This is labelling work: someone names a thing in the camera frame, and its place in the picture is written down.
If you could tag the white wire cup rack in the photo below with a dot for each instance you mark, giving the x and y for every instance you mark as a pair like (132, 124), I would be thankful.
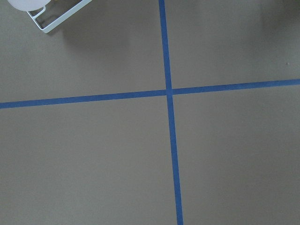
(55, 12)

